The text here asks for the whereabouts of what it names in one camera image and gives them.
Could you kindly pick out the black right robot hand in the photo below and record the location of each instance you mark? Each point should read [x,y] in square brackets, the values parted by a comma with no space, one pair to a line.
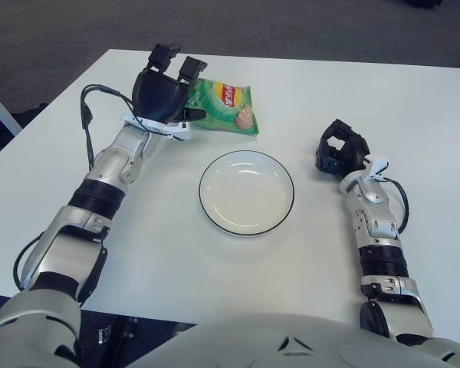
[354,151]

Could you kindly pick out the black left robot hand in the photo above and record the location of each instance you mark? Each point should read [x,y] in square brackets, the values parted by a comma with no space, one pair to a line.
[155,96]

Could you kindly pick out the green chips snack bag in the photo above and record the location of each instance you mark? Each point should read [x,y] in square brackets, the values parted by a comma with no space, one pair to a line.
[222,111]

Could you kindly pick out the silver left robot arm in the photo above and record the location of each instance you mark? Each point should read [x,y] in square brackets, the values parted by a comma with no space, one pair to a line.
[111,161]

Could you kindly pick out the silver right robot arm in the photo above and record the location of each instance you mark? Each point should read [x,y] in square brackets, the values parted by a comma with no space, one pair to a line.
[377,214]

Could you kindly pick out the white plate with black rim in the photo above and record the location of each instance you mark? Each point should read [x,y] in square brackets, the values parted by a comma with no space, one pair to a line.
[245,195]

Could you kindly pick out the white table leg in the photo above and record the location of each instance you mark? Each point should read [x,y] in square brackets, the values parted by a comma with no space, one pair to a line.
[2,111]

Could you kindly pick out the grey robot torso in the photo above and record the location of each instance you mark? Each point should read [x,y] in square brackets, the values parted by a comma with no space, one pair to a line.
[260,341]

